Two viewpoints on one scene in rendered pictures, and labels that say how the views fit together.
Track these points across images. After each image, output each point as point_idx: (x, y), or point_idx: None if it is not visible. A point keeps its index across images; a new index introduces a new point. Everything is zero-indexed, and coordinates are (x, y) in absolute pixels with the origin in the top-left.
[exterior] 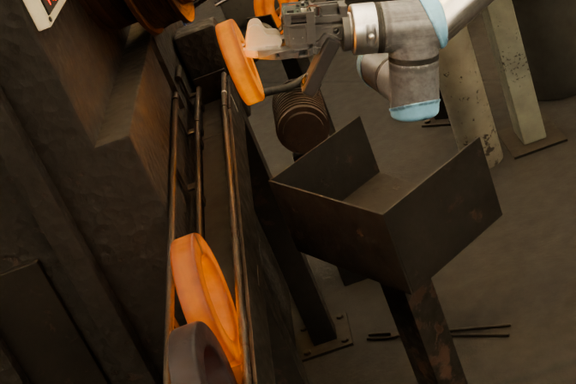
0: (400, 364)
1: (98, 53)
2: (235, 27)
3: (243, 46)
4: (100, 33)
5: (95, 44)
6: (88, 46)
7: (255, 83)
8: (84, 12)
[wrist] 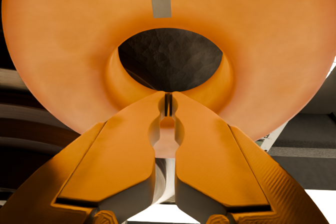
0: None
1: (179, 44)
2: (169, 151)
3: (163, 116)
4: (133, 48)
5: (171, 51)
6: (198, 57)
7: (332, 57)
8: (157, 74)
